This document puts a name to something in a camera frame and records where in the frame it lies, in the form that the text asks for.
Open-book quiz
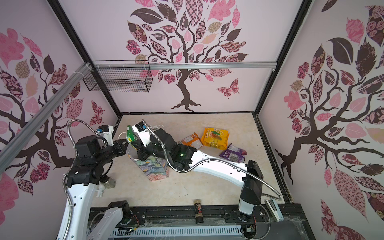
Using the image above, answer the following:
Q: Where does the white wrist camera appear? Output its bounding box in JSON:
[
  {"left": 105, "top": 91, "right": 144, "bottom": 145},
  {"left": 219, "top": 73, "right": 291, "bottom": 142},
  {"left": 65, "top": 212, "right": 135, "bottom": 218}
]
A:
[
  {"left": 97, "top": 125, "right": 114, "bottom": 146},
  {"left": 133, "top": 121, "right": 151, "bottom": 147}
]

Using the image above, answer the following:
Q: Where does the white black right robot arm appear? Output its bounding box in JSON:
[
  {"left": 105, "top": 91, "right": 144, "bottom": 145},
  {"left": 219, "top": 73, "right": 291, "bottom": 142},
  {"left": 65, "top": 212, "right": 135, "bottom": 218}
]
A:
[{"left": 127, "top": 124, "right": 264, "bottom": 216}]

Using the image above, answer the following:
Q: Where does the yellow orange snack bag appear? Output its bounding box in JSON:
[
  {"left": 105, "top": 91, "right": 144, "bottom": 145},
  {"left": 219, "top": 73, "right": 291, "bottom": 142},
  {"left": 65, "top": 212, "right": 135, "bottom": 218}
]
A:
[{"left": 201, "top": 128, "right": 230, "bottom": 150}]

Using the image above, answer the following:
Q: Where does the aluminium rail left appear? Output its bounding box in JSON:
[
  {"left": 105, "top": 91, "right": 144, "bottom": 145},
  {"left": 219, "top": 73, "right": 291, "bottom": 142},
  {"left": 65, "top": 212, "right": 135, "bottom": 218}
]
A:
[{"left": 1, "top": 63, "right": 91, "bottom": 173}]

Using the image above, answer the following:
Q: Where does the purple snack bag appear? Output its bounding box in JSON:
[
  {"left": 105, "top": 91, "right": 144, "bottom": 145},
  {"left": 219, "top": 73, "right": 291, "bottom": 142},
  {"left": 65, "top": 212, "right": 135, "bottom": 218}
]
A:
[{"left": 219, "top": 144, "right": 248, "bottom": 163}]

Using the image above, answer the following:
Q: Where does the aluminium rail back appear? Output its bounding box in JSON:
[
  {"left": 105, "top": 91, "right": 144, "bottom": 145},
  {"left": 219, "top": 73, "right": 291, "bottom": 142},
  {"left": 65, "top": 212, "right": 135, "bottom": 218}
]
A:
[{"left": 94, "top": 62, "right": 277, "bottom": 70}]

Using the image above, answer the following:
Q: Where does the floral paper bag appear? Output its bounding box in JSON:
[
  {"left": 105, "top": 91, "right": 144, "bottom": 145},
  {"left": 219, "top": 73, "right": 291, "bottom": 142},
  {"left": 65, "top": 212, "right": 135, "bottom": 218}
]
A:
[{"left": 127, "top": 133, "right": 169, "bottom": 182}]

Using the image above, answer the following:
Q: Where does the orange snack bag with label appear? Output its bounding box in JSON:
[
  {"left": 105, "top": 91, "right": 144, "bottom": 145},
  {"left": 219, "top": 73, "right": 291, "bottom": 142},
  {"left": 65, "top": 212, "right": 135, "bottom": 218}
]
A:
[{"left": 180, "top": 133, "right": 203, "bottom": 149}]

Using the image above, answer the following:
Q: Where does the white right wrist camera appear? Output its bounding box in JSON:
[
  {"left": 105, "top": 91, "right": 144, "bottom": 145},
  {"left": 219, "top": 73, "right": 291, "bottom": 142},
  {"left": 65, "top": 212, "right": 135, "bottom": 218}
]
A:
[{"left": 133, "top": 121, "right": 151, "bottom": 147}]

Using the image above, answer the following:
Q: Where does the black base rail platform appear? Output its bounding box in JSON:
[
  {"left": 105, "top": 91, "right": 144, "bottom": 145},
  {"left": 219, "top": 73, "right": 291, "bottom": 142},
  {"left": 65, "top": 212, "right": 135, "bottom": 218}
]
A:
[{"left": 115, "top": 203, "right": 315, "bottom": 240}]

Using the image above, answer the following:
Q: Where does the aluminium rail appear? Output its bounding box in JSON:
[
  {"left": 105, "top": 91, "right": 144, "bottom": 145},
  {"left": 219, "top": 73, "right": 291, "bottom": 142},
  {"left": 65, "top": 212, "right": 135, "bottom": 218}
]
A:
[
  {"left": 1, "top": 63, "right": 91, "bottom": 173},
  {"left": 94, "top": 62, "right": 277, "bottom": 70}
]

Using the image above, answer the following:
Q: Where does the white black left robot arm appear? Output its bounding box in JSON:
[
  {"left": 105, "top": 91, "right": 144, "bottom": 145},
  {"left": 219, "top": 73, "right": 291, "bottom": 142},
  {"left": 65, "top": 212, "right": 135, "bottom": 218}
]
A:
[{"left": 57, "top": 136, "right": 133, "bottom": 240}]

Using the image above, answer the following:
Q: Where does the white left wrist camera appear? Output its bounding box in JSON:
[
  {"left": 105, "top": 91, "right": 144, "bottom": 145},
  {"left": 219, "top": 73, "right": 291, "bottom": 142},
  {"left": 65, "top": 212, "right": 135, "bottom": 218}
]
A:
[{"left": 97, "top": 125, "right": 114, "bottom": 146}]

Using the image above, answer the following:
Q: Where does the green white snack bag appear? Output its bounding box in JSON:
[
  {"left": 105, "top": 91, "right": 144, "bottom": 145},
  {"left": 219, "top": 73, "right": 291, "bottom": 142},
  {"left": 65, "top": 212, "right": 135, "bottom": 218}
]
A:
[{"left": 126, "top": 125, "right": 138, "bottom": 143}]

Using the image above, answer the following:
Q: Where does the left metal flexible conduit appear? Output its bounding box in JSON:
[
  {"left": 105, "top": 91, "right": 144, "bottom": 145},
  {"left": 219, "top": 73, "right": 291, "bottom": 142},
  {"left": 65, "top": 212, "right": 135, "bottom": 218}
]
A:
[{"left": 61, "top": 119, "right": 109, "bottom": 240}]

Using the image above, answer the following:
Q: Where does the small brown black bottle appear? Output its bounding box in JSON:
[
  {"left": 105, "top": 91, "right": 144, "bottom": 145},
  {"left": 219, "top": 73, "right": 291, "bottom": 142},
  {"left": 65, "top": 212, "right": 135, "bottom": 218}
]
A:
[{"left": 194, "top": 199, "right": 204, "bottom": 224}]

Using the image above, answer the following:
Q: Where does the white slotted cable duct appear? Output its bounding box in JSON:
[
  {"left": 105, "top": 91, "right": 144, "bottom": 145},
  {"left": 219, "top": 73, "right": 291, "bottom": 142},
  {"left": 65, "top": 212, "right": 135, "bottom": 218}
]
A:
[{"left": 109, "top": 226, "right": 243, "bottom": 240}]

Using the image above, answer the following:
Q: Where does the black wire basket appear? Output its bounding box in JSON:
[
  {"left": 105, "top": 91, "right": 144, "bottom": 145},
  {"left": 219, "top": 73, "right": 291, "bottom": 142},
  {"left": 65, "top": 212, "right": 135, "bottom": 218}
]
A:
[{"left": 83, "top": 60, "right": 154, "bottom": 93}]

